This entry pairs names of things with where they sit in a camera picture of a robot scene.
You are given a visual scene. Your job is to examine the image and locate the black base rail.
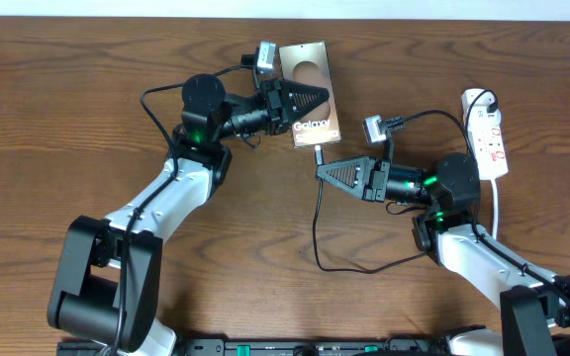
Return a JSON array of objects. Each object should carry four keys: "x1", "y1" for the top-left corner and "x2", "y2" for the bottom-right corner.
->
[{"x1": 56, "y1": 335, "x2": 504, "y2": 356}]

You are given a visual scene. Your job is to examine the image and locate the white power strip cord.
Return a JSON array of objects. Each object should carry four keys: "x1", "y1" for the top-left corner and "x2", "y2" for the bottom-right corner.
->
[{"x1": 490, "y1": 178, "x2": 500, "y2": 241}]

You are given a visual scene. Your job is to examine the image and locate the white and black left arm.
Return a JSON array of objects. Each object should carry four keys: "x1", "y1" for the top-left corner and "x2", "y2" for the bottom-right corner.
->
[{"x1": 47, "y1": 74, "x2": 330, "y2": 355}]

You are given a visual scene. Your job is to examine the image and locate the white USB charger plug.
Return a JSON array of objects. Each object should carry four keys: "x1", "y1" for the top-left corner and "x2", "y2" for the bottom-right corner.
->
[{"x1": 467, "y1": 105, "x2": 502, "y2": 132}]

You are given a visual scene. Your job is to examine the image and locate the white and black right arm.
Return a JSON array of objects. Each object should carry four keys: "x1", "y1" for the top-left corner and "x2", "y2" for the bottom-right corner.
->
[{"x1": 316, "y1": 153, "x2": 570, "y2": 355}]

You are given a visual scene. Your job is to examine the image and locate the black USB charging cable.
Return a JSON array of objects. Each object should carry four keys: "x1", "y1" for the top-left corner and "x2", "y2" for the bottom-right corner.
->
[{"x1": 311, "y1": 90, "x2": 500, "y2": 275}]

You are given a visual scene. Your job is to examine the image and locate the white power strip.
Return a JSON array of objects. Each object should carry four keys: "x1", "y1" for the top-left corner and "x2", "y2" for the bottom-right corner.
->
[{"x1": 461, "y1": 88, "x2": 509, "y2": 181}]

